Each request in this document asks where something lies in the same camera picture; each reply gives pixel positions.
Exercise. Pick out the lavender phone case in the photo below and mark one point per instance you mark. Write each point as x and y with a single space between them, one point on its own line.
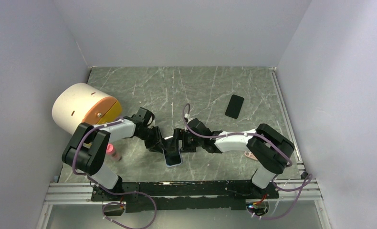
179 162

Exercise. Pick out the beige and orange cylinder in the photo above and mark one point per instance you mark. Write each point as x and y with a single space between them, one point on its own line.
81 103

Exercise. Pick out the black phone case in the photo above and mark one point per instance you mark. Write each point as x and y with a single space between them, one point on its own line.
234 106

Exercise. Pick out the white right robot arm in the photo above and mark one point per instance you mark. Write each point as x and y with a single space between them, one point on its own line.
270 148

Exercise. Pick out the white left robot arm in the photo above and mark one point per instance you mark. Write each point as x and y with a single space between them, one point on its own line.
85 152

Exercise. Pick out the aluminium frame rail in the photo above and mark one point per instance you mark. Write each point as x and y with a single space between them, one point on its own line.
68 194

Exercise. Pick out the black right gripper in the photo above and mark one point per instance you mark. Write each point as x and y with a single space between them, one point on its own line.
180 134

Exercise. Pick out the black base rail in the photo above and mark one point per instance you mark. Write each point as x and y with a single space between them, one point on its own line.
232 194

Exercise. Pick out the pink capped small bottle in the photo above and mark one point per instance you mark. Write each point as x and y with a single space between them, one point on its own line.
112 153

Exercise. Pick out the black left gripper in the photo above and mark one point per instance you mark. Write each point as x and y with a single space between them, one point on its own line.
157 142

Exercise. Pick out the pink phone case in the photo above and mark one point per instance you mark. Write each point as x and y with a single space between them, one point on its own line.
250 155

